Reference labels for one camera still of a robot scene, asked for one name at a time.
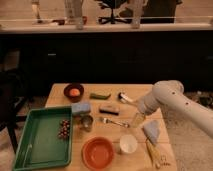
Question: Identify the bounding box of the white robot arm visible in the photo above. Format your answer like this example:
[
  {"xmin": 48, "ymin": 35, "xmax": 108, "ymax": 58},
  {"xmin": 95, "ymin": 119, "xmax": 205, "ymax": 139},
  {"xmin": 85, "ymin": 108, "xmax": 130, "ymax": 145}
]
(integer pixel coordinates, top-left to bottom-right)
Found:
[{"xmin": 135, "ymin": 80, "xmax": 213, "ymax": 138}]

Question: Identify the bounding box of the blue sponge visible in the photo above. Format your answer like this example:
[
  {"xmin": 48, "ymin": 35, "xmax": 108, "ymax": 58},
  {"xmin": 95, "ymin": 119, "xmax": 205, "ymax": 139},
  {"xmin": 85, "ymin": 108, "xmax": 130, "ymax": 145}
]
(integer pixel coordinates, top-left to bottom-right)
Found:
[{"xmin": 71, "ymin": 102, "xmax": 91, "ymax": 115}]

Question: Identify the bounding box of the dark cabinet counter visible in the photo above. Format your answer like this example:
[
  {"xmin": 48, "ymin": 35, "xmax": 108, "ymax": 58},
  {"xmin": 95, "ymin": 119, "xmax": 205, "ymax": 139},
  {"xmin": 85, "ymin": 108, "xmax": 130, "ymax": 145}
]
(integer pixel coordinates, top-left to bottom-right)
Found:
[{"xmin": 0, "ymin": 28, "xmax": 213, "ymax": 95}]

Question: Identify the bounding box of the white handled ice cream scoop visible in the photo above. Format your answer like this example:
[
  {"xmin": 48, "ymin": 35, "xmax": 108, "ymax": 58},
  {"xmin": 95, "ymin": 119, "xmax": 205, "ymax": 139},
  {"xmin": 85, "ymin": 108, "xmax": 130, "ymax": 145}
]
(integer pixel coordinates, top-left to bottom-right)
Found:
[{"xmin": 118, "ymin": 92, "xmax": 137, "ymax": 106}]

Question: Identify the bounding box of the dark brown small bowl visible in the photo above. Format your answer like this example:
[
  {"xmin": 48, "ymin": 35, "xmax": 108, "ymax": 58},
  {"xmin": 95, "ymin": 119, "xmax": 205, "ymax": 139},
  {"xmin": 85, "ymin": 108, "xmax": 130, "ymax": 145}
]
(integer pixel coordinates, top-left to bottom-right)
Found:
[{"xmin": 64, "ymin": 83, "xmax": 84, "ymax": 103}]

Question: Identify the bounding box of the blue folded cloth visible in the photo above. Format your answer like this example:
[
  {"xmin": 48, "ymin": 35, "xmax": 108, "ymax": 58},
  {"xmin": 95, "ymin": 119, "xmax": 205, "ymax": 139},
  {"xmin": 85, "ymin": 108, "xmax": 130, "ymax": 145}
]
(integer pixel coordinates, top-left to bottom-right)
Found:
[{"xmin": 143, "ymin": 120, "xmax": 160, "ymax": 145}]

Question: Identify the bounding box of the orange fruit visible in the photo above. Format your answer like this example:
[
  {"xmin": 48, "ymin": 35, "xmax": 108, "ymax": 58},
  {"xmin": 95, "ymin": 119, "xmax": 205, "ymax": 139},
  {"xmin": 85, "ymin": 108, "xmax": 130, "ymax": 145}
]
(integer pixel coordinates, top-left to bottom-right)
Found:
[{"xmin": 69, "ymin": 88, "xmax": 80, "ymax": 97}]

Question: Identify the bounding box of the silver fork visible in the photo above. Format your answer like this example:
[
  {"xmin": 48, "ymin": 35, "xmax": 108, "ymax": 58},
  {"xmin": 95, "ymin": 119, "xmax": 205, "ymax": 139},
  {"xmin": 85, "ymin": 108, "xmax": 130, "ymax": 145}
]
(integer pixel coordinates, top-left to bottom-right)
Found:
[{"xmin": 99, "ymin": 117, "xmax": 130, "ymax": 128}]

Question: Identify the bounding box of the white plastic cup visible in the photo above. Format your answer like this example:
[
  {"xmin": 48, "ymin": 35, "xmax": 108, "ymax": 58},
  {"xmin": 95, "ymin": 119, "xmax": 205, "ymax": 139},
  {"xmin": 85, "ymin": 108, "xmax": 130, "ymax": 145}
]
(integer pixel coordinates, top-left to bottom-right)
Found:
[{"xmin": 118, "ymin": 134, "xmax": 138, "ymax": 154}]

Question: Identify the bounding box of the green plastic tray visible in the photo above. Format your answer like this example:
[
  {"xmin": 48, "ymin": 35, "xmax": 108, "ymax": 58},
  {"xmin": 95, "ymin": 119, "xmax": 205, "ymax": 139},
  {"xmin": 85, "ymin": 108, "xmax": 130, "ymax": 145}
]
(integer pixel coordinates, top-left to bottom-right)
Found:
[{"xmin": 13, "ymin": 107, "xmax": 73, "ymax": 171}]

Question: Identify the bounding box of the black office chair base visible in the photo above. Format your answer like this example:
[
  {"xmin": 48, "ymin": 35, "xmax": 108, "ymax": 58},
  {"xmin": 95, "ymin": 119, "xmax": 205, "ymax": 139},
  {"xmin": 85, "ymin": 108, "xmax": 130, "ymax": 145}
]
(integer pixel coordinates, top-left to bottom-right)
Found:
[{"xmin": 95, "ymin": 0, "xmax": 129, "ymax": 24}]

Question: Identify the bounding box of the bunch of red grapes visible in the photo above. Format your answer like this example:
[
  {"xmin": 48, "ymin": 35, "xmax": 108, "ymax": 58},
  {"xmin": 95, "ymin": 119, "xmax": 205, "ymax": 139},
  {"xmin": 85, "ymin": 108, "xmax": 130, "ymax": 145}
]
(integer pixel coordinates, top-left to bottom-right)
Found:
[{"xmin": 58, "ymin": 120, "xmax": 70, "ymax": 139}]

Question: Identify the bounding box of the red plastic bowl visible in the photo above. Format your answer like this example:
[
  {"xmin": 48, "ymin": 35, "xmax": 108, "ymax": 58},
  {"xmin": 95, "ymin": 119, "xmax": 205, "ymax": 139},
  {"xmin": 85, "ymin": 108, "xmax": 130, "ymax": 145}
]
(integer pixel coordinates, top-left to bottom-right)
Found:
[{"xmin": 82, "ymin": 137, "xmax": 114, "ymax": 171}]

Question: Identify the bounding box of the black chair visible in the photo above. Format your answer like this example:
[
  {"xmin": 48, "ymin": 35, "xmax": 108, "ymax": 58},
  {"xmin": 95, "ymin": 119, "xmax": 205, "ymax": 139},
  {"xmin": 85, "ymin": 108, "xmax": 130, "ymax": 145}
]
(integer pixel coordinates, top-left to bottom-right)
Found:
[{"xmin": 0, "ymin": 50, "xmax": 28, "ymax": 152}]

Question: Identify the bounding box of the metal measuring cup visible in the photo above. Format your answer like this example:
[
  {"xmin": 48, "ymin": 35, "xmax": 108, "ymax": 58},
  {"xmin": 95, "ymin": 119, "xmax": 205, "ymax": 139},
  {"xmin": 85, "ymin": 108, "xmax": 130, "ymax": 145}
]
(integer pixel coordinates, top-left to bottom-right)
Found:
[{"xmin": 79, "ymin": 115, "xmax": 93, "ymax": 132}]

